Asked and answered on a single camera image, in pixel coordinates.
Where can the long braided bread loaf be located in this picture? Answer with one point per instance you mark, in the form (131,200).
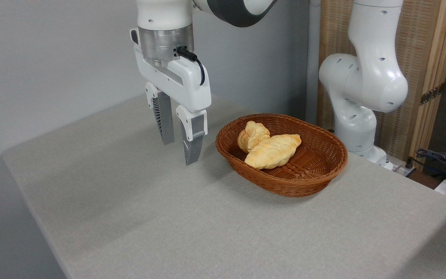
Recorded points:
(273,152)

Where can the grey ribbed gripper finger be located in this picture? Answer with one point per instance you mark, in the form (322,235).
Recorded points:
(194,131)
(164,116)

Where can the metal screen hinge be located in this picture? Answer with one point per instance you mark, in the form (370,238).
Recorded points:
(431,94)

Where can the brown wicker oval basket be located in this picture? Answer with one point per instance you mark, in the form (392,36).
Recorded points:
(318,157)

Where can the round golden bread roll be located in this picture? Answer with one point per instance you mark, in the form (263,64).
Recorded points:
(252,135)

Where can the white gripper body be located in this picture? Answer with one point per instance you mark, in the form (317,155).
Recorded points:
(184,83)

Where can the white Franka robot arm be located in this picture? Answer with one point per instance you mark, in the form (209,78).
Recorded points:
(370,77)

